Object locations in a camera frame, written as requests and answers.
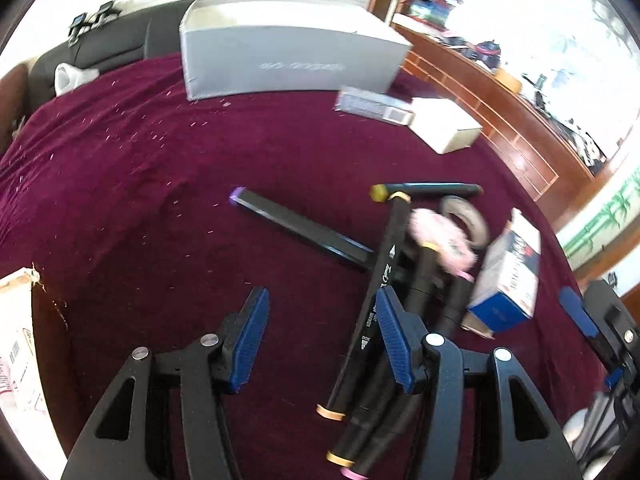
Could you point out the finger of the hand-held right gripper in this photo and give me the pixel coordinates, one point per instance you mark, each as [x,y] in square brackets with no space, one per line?
[575,310]

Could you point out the tape roll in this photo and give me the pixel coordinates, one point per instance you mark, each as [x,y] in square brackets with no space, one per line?
[475,220]

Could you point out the brown cardboard box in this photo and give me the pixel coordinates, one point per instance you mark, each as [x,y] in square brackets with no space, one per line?
[20,340]

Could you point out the purple-capped black marker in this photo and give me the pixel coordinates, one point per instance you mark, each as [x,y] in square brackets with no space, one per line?
[300,225]

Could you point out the olive-capped black marker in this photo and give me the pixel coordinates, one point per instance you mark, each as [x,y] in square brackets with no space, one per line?
[435,190]

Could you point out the blue and white carton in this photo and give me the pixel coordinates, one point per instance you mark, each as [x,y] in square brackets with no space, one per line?
[505,270]

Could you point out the flat blue-grey box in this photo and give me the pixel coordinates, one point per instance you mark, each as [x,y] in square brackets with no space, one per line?
[372,105]

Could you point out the clutter on cabinet top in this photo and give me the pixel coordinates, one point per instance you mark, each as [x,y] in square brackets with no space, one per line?
[487,50]

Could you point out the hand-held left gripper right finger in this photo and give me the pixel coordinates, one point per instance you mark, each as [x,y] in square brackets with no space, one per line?
[392,340]

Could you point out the small white cardboard box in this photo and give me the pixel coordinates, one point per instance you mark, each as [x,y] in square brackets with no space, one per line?
[442,122]

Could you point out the group of black clips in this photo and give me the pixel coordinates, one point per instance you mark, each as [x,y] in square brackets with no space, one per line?
[95,17]

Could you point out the pink fluffy puff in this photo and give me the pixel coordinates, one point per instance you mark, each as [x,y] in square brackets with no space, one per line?
[440,235]

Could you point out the white plastic bag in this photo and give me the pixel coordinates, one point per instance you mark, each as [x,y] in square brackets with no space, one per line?
[70,77]

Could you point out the pink-capped black marker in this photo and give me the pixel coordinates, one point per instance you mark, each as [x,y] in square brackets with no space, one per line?
[457,300]

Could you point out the wooden cabinet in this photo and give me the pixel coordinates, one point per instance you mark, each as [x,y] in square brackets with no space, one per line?
[500,120]

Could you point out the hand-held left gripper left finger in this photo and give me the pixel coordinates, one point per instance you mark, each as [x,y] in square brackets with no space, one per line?
[250,335]

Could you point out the brown wooden furniture piece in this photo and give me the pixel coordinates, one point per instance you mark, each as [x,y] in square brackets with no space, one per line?
[12,105]

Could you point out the orange-capped black marker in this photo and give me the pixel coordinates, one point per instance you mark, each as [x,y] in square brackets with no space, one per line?
[380,280]

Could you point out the black sofa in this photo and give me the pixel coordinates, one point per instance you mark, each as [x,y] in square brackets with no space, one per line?
[115,42]

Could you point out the green patterned white cloth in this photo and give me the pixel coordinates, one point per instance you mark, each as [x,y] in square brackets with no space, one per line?
[600,220]

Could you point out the dark red blanket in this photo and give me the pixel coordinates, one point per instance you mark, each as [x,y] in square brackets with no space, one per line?
[150,185]

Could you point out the large grey box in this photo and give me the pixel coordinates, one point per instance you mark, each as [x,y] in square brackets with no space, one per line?
[290,55]

